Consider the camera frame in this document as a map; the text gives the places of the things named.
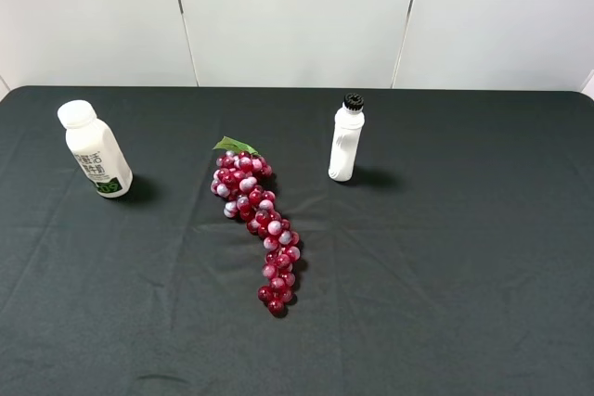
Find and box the black tablecloth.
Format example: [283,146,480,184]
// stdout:
[1,86,593,395]

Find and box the white milk bottle green label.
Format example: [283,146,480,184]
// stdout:
[57,100,134,198]

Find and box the red artificial grape bunch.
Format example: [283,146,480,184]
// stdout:
[210,136,301,318]

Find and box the slim white bottle black cap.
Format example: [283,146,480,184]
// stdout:
[329,93,365,182]

